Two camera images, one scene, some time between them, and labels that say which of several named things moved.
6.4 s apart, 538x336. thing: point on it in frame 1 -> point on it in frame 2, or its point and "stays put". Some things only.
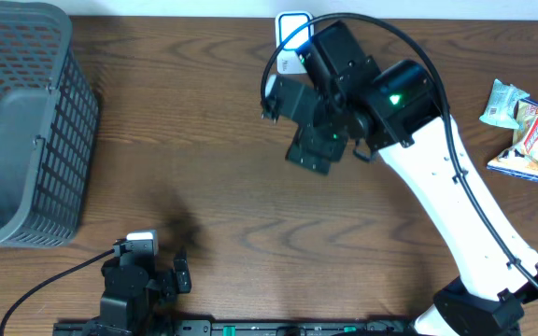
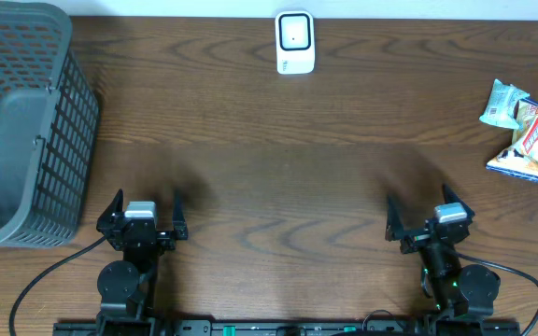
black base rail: (237, 328) stays put
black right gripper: (312, 136) -> (395, 231)
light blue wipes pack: (501, 105) stays put
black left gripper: (170, 287) -> (165, 239)
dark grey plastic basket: (34, 126) stays put
